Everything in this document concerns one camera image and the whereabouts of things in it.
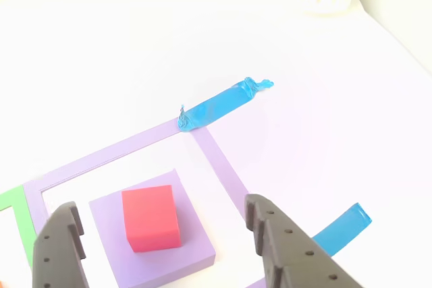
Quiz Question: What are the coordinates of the small red cube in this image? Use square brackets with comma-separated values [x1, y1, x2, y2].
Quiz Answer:
[121, 185, 183, 254]

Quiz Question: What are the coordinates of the blue tape strip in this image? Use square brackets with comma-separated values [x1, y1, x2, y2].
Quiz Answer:
[312, 202, 373, 258]
[177, 76, 275, 133]

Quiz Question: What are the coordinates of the large purple cube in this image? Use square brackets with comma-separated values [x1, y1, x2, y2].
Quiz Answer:
[88, 168, 217, 288]

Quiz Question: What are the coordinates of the green square frame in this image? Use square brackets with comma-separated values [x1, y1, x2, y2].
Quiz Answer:
[0, 185, 38, 270]

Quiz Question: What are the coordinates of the purple square frame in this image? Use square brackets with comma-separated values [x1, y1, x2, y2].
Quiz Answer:
[22, 117, 267, 288]

